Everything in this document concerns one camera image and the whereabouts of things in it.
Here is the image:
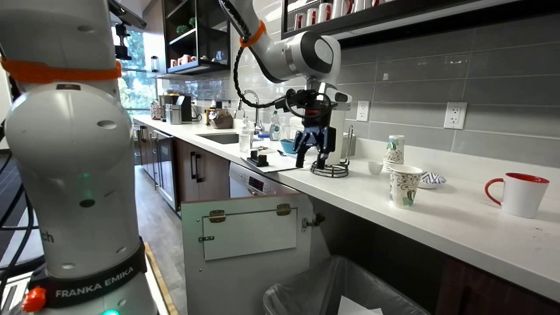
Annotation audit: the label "white bowl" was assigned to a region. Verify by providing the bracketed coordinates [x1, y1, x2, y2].
[368, 161, 383, 175]

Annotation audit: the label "black object on tray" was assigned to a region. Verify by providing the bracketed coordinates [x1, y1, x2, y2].
[247, 149, 270, 167]

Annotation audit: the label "grey trash bin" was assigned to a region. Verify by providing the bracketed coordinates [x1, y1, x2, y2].
[263, 256, 431, 315]

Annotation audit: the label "white tray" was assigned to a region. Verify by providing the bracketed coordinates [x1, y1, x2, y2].
[243, 154, 296, 174]

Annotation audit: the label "white paper in bin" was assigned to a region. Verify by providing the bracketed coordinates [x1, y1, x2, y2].
[336, 296, 383, 315]

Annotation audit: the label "black wire towel holder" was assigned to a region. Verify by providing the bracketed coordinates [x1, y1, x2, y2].
[310, 160, 350, 179]

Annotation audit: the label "blue bowl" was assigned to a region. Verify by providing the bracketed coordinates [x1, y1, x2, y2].
[280, 139, 296, 154]

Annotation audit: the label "sink faucet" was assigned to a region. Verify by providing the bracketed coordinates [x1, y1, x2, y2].
[236, 90, 259, 128]

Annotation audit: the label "blue patterned small dish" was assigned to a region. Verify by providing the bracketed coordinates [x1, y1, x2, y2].
[418, 172, 446, 189]

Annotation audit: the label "dishwasher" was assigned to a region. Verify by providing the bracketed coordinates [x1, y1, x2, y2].
[229, 163, 294, 198]

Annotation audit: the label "patterned paper cup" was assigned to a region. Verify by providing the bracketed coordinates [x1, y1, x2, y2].
[390, 165, 424, 209]

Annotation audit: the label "patterned tall can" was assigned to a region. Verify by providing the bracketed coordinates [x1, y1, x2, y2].
[383, 135, 404, 167]

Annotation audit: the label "open cabinet door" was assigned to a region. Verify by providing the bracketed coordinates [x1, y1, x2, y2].
[182, 195, 313, 315]

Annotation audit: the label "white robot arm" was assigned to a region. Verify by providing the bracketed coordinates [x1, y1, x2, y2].
[0, 0, 159, 315]

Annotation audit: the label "red and white mug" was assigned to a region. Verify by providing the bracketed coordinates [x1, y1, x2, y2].
[485, 172, 550, 219]

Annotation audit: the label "clear water bottle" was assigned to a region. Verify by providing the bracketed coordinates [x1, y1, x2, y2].
[240, 121, 254, 154]

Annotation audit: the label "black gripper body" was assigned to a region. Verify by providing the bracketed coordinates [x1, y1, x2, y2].
[296, 90, 336, 147]

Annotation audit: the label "white paper towel roll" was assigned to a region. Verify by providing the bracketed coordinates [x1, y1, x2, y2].
[327, 107, 348, 165]

